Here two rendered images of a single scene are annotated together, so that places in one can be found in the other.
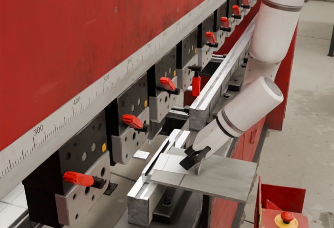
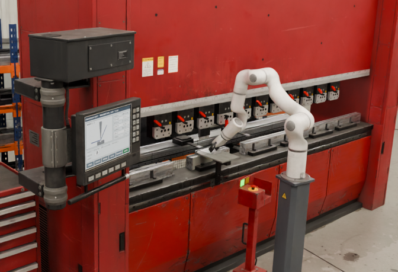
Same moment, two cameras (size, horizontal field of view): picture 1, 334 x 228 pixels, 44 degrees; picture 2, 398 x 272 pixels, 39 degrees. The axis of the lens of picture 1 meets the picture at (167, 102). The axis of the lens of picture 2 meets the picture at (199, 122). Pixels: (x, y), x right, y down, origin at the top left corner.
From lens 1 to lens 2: 307 cm
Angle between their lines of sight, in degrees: 26
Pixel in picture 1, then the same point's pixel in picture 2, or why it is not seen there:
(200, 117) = (243, 147)
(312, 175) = (366, 236)
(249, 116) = (228, 131)
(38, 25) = (154, 86)
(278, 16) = (234, 96)
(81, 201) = (159, 133)
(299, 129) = (388, 213)
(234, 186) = (223, 159)
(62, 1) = (161, 82)
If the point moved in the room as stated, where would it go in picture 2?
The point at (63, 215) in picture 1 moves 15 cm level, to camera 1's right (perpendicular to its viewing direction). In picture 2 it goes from (153, 133) to (173, 137)
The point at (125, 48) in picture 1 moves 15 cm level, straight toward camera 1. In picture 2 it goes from (183, 97) to (174, 102)
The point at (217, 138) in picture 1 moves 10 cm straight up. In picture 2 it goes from (219, 138) to (220, 124)
